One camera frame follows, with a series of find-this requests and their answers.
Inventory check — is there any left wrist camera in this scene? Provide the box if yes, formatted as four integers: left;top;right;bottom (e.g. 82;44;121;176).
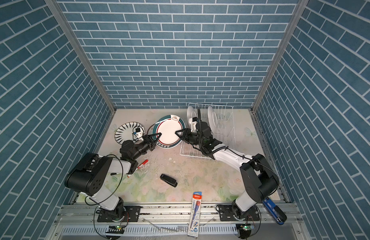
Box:
132;127;144;142

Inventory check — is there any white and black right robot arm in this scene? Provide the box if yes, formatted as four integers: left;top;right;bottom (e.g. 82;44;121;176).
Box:
175;121;280;220

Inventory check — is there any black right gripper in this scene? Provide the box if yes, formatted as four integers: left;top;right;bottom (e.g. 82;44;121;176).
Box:
175;127;206;148

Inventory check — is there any white wire dish rack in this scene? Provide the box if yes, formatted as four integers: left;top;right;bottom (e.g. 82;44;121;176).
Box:
175;103;236;158

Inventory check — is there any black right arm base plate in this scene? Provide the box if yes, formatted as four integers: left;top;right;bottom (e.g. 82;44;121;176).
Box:
215;204;261;222

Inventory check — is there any blue striped white plate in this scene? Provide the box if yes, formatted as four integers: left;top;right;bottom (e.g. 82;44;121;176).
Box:
114;122;145;145

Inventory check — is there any aluminium front rail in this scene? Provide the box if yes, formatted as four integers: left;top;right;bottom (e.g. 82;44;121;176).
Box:
55;202;303;225

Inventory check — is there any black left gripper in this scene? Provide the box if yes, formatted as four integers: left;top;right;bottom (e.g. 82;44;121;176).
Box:
131;133;161;162

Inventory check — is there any black stapler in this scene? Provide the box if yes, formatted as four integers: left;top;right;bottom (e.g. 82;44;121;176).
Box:
160;174;178;188

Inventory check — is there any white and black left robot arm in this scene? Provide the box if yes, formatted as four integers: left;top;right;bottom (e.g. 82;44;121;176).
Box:
64;133;161;222

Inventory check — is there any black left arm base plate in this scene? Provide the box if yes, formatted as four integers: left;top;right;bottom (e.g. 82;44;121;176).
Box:
96;206;141;223

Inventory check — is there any blue and black handheld tool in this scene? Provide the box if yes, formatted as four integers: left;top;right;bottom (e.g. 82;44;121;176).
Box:
263;197;287;225

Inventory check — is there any red and white marker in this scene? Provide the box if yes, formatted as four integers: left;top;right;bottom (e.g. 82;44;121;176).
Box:
127;160;149;178

